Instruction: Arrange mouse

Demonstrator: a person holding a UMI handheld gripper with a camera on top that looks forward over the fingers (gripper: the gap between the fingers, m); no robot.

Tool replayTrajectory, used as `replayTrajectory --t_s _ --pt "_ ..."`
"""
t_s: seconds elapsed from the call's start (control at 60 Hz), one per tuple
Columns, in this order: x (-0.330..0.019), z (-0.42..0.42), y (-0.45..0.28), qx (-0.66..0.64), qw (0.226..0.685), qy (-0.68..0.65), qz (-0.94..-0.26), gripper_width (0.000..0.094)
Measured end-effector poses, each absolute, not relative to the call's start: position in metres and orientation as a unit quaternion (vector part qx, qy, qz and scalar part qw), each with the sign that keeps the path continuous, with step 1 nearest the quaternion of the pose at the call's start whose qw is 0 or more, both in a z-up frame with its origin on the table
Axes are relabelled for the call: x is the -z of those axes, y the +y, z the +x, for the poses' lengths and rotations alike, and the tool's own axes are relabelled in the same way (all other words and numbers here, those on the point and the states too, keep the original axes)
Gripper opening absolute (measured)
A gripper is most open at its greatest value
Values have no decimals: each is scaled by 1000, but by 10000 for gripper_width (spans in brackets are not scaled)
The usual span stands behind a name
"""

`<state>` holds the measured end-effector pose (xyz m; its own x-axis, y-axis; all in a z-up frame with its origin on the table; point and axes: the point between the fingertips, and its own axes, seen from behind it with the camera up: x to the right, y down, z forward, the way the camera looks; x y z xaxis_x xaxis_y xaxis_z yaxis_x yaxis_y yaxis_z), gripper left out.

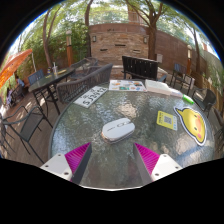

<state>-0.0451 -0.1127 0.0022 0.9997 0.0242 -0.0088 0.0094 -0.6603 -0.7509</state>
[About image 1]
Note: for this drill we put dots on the wooden lamp post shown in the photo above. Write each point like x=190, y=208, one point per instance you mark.
x=69, y=50
x=189, y=60

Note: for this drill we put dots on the orange patio umbrella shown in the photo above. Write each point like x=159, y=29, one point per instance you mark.
x=13, y=65

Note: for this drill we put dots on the small white box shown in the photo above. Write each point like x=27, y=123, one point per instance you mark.
x=176, y=93

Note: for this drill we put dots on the grey wall box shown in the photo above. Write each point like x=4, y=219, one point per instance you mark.
x=159, y=58

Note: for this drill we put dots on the dark slatted patio chair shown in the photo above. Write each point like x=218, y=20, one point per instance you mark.
x=180, y=70

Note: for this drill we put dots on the yellow square sticker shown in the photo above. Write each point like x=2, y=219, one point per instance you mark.
x=166, y=120

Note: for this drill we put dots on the yellow duck-shaped mouse pad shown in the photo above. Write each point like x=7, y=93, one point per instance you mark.
x=193, y=125

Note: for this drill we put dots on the black metal mesh chair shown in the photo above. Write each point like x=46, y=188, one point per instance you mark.
x=30, y=125

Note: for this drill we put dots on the green tissue pack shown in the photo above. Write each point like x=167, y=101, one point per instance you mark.
x=187, y=99

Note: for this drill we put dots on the white open book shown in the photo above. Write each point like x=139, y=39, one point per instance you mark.
x=157, y=86

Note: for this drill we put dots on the dark wicker armchair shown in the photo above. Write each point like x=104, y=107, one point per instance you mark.
x=83, y=85
x=83, y=63

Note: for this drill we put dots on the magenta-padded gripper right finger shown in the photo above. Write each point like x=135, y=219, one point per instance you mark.
x=166, y=166

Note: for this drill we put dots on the white computer mouse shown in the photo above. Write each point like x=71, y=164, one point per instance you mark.
x=117, y=130

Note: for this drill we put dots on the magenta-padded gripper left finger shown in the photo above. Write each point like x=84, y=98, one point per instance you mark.
x=56, y=165

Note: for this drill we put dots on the black slatted wooden chair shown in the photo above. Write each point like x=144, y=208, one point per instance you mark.
x=140, y=68

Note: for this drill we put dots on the dark patio table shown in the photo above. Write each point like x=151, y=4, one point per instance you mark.
x=50, y=80

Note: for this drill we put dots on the colourful printed leaflet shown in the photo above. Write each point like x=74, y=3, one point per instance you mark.
x=126, y=85

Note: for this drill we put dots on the white sign plate black lettering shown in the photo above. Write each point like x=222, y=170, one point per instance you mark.
x=90, y=96

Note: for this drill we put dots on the blue-backed patio chair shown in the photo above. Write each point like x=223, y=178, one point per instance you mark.
x=36, y=76

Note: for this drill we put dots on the stone brick fountain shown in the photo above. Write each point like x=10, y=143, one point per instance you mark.
x=116, y=43

